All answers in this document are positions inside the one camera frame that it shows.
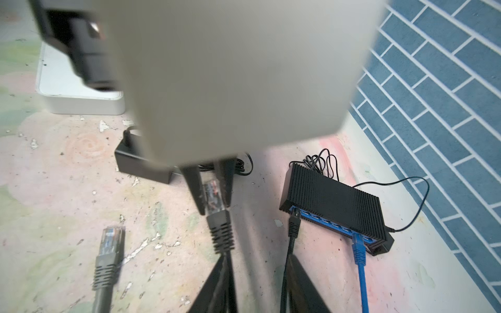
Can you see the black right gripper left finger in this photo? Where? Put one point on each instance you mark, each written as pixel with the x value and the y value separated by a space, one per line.
pixel 218 293

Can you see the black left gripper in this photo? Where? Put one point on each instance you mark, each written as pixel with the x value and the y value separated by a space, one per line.
pixel 206 80

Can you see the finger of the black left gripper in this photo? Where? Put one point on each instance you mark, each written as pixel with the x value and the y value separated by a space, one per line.
pixel 194 182

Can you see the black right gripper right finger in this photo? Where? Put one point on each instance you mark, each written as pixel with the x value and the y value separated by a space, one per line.
pixel 302 295

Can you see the black network switch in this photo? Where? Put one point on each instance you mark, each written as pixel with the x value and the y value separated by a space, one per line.
pixel 337 207

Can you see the white flat box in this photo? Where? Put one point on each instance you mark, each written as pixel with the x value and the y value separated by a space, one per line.
pixel 63 92

